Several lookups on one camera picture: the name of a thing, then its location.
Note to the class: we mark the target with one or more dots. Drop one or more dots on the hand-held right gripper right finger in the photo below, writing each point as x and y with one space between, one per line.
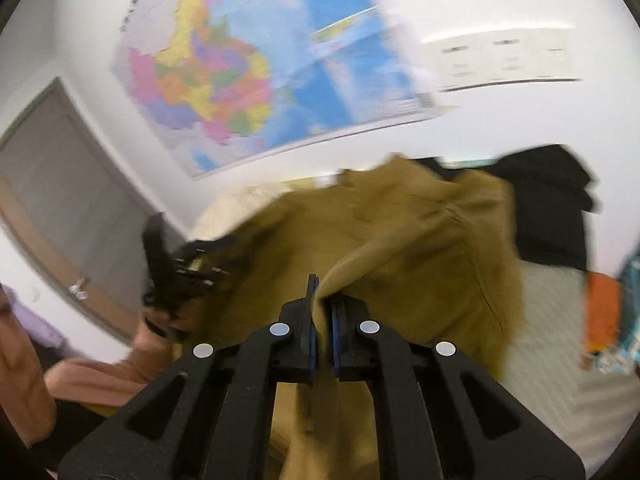
336 345

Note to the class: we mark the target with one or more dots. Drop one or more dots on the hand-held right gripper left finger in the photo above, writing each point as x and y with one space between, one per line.
313 355

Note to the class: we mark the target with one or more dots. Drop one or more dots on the teal packet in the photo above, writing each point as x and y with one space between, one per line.
629 320

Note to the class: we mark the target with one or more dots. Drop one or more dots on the purple cloth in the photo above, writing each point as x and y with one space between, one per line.
40 325

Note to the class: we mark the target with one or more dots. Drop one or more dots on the cream pillow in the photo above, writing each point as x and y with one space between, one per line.
225 210

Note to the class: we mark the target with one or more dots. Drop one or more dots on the colourful wall map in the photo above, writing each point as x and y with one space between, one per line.
225 75

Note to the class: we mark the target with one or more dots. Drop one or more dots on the black garment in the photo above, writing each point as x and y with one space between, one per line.
550 210

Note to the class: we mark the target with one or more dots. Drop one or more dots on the mustard brown jacket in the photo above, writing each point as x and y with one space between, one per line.
425 260

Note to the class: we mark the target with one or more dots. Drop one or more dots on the person's left hand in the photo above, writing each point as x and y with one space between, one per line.
170 322

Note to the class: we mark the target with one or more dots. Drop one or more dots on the white wall notice sheet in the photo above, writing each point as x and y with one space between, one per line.
500 60

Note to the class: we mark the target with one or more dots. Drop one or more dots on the orange packet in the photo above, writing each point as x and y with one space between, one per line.
602 315

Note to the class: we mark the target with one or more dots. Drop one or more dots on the grey door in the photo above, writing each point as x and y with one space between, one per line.
65 200

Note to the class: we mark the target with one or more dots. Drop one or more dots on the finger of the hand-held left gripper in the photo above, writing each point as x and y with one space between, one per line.
200 270

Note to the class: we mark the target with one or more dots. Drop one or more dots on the pale patterned blanket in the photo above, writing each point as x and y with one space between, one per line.
555 375

